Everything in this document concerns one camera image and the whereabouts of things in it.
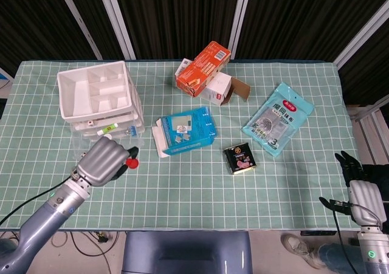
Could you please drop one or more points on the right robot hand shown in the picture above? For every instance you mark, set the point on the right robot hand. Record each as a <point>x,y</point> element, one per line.
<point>363,198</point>

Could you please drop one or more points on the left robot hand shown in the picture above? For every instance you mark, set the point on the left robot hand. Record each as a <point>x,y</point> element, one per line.
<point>101,163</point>

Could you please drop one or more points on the small red cap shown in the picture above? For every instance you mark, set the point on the small red cap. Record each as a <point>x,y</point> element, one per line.
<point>133,164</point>

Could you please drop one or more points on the clear plastic drawer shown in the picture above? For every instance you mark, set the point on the clear plastic drawer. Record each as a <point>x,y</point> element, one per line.
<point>135,140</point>

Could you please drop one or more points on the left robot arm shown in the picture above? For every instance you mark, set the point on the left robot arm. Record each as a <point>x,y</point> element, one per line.
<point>42,225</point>

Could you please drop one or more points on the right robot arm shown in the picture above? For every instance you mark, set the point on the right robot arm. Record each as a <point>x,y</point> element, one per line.
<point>373,249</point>

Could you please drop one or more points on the white drawer organizer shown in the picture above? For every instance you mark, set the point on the white drawer organizer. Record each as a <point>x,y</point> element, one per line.
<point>76,88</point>

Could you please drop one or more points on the green white glue stick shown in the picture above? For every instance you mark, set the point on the green white glue stick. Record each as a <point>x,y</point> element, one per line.
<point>107,129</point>

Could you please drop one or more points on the blue binder clip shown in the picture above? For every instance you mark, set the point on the blue binder clip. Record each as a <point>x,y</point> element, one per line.
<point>130,132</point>

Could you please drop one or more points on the bystander person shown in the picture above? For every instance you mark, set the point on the bystander person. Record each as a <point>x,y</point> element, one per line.
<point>337,254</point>

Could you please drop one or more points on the yellow black power plug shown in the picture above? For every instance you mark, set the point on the yellow black power plug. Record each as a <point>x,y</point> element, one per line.
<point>102,237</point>

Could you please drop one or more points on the white sneaker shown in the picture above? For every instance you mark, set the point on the white sneaker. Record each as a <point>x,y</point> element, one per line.
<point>296,245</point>

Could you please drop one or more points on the flattened blue carton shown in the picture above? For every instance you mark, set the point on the flattened blue carton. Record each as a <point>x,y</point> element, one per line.
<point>185,131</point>

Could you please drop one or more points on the green checkered tablecloth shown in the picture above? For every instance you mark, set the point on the green checkered tablecloth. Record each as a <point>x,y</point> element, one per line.
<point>188,195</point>

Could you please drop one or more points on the teal cleaning cloth package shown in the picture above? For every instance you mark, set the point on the teal cleaning cloth package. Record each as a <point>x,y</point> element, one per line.
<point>278,119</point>

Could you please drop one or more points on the blue-grey robot torso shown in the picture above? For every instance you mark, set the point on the blue-grey robot torso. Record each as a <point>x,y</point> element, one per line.
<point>185,252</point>

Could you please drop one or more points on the black luncheon meat can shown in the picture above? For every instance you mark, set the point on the black luncheon meat can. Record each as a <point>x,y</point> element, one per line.
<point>240,160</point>

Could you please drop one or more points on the orange snack box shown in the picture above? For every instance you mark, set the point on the orange snack box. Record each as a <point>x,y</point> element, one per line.
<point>200,70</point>

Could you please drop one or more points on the white box with brown flap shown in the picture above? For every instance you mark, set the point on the white box with brown flap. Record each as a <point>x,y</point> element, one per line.
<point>217,87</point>

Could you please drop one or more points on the silver aluminium frame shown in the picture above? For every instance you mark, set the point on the silver aluminium frame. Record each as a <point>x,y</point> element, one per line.
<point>369,119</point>

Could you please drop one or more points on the white partition post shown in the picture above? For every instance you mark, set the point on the white partition post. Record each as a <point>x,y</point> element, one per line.
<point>79,22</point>
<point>120,22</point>
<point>361,34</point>
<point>240,19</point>

